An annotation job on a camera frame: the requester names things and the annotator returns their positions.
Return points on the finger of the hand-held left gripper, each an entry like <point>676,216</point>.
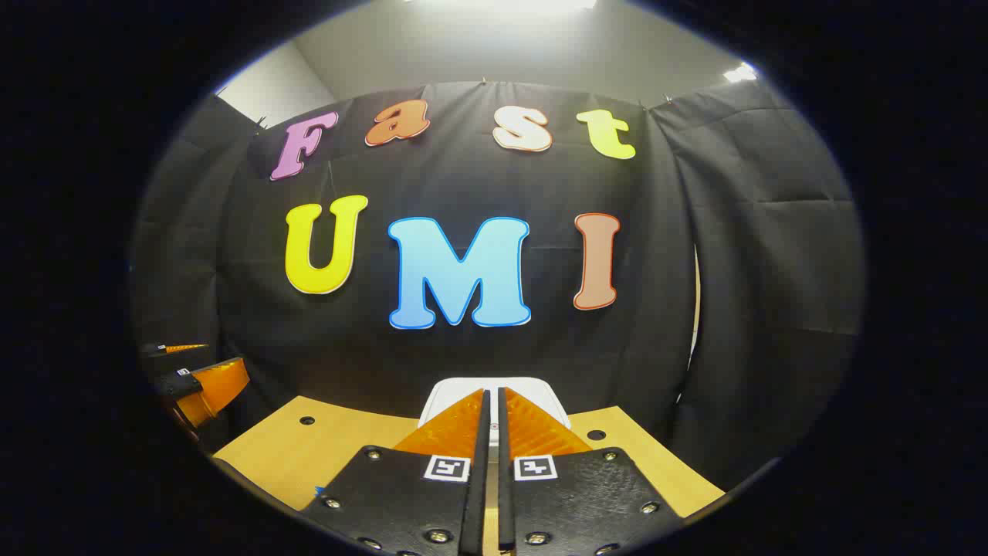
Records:
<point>220,386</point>
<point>181,349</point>

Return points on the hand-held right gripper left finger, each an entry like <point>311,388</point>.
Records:
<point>477,494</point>

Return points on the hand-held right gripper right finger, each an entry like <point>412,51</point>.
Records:
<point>505,494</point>

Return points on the white desktop garbage bin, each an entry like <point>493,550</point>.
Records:
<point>451,394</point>

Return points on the wooden desktop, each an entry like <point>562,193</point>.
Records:
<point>309,455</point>

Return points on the black backdrop cloth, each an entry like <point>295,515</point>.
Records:
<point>463,185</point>

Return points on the ceiling light panel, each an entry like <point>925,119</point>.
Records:
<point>741,73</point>

